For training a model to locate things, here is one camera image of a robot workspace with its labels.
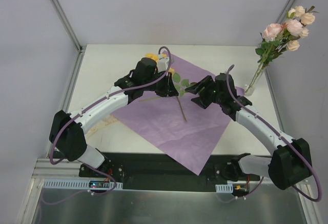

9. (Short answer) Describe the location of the cream rose stem spray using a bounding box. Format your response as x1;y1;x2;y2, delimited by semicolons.
271;5;320;66

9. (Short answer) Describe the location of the white slotted cable duct left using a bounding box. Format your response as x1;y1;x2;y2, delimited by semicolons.
43;179;123;191

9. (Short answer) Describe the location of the white slotted cable duct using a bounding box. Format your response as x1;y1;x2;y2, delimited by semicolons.
215;183;249;194
43;179;123;191

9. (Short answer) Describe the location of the white slotted cable duct right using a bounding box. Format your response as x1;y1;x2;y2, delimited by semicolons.
215;183;249;194

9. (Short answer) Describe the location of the aluminium front rail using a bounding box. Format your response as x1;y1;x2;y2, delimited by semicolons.
32;158;310;184

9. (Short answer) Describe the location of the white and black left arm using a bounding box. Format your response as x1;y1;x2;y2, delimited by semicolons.
49;54;178;177

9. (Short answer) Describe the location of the pink peony stem spray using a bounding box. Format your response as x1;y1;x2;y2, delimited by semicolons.
244;19;309;96

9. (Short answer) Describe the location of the pink and purple wrapping paper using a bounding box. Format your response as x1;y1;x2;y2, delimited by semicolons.
111;50;245;176

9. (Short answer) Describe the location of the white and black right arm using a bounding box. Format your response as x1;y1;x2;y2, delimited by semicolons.
185;73;312;190

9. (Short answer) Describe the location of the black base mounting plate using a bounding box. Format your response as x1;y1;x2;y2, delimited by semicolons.
78;152;265;193

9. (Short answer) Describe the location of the cream printed ribbon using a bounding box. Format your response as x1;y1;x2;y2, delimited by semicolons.
87;114;118;136

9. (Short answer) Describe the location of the yellow and pink flower bunch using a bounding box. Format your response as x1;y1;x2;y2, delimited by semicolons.
145;53;190;122

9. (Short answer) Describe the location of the green leafy stem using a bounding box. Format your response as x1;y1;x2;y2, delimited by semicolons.
139;72;198;103

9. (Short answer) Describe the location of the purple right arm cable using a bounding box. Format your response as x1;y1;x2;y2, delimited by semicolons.
220;64;323;203

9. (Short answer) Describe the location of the clear glass vase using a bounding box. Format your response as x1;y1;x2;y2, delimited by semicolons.
243;63;265;96

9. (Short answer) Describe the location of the aluminium frame post left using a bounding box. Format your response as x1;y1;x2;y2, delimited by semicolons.
38;0;85;53

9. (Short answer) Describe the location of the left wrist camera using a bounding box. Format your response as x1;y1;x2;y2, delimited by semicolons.
157;53;170;72

